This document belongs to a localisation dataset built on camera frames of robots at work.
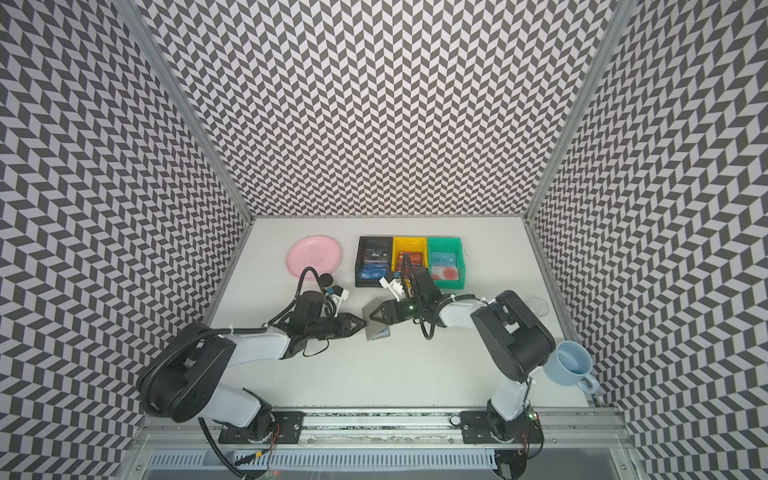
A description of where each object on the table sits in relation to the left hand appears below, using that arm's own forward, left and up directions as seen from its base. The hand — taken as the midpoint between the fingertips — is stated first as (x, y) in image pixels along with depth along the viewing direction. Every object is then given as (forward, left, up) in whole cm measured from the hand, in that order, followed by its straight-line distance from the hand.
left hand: (365, 326), depth 87 cm
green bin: (+23, -27, -1) cm, 35 cm away
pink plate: (+30, +18, -4) cm, 35 cm away
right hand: (0, -3, +1) cm, 3 cm away
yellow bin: (+28, -13, -2) cm, 31 cm away
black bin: (+26, -1, -3) cm, 26 cm away
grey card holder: (-1, -3, +1) cm, 3 cm away
